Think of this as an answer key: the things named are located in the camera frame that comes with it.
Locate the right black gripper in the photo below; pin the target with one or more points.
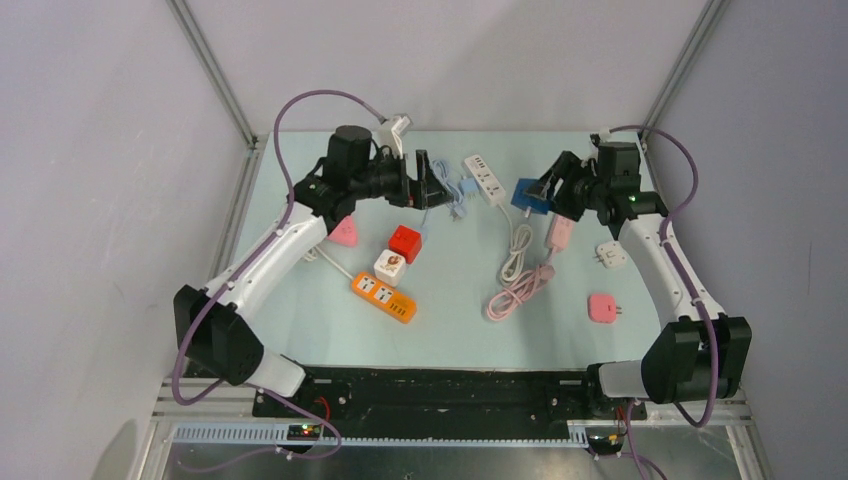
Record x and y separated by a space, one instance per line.
567 167

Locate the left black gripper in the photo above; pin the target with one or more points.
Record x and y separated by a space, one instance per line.
426 192

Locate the blue cube socket adapter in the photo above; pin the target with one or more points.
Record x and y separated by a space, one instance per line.
533 199

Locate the red cube socket adapter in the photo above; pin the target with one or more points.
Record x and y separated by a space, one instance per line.
406 242

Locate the pink power strip with cable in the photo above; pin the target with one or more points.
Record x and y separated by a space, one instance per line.
520 284

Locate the white cube socket adapter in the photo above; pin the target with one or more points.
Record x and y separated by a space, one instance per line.
390 267

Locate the pink square plug adapter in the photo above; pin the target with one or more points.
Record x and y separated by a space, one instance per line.
602 308

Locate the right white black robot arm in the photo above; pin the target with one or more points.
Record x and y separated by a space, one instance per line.
700 352

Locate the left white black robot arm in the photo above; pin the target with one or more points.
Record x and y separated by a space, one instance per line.
215 324

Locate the white square plug adapter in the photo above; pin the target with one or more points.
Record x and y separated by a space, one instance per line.
611 255

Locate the pink triangular power strip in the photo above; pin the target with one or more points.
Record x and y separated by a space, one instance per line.
345 233

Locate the orange power strip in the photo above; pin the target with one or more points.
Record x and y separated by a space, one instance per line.
384 297

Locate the white power strip with cable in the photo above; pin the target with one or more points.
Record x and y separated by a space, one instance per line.
494 193

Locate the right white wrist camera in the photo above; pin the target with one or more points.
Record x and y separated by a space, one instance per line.
602 136

